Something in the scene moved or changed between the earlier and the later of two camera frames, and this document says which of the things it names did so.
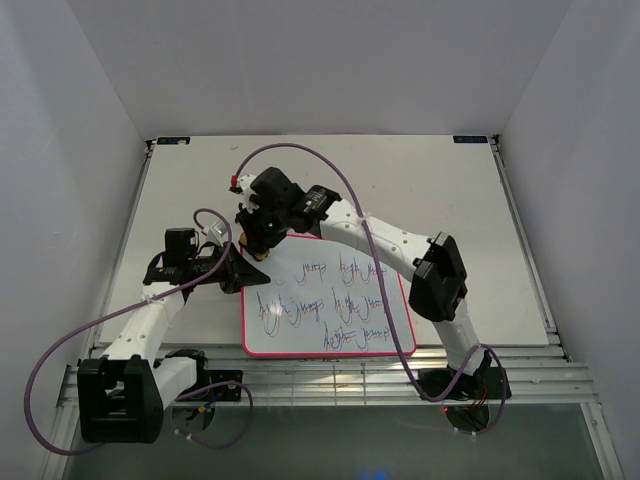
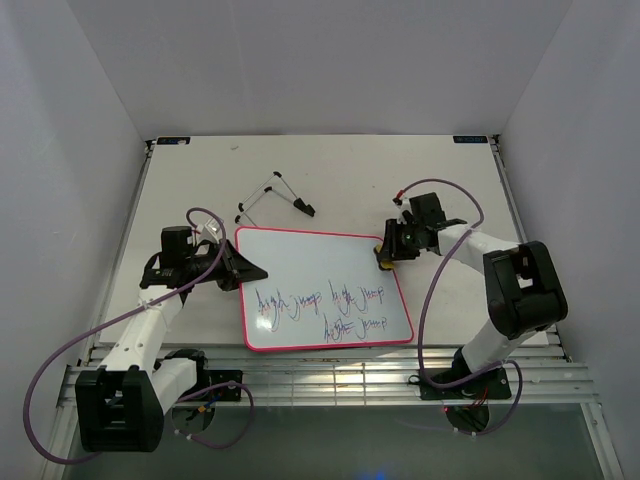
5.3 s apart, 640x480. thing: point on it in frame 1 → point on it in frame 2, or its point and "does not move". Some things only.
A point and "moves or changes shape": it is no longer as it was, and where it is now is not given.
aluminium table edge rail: x=526 y=248 does not move
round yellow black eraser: x=260 y=257 moves or changes shape
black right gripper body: x=265 y=227 → x=402 y=240
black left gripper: x=239 y=272 does not move
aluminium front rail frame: x=537 y=377 does not move
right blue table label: x=470 y=139 does not move
